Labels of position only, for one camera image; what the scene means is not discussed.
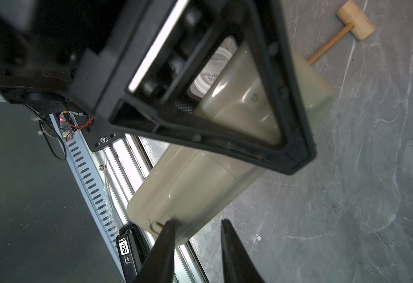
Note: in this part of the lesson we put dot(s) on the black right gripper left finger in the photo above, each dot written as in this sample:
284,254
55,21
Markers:
159,265

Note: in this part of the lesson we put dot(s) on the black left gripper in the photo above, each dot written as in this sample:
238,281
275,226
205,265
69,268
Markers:
41,46

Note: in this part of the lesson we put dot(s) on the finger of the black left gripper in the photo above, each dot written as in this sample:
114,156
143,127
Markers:
141,57

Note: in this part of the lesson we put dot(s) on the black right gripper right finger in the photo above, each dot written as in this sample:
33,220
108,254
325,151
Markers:
237,265

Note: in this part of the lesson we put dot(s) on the black handheld scanner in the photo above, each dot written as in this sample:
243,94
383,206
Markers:
133,250

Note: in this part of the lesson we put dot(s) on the green circuit board left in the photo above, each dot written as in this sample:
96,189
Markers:
67,117

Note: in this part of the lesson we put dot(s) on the wooden mallet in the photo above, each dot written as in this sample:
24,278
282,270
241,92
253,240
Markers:
355,22

